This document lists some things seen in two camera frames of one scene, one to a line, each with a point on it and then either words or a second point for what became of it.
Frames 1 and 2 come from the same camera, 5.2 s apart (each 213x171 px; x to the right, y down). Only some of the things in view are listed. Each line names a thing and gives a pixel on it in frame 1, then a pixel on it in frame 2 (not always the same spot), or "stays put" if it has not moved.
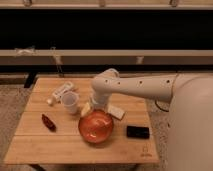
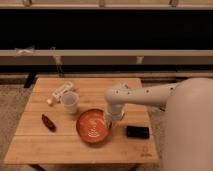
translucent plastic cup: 70,100 stays put
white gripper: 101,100 -> 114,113
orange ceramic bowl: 96,126 stays put
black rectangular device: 142,132 stays put
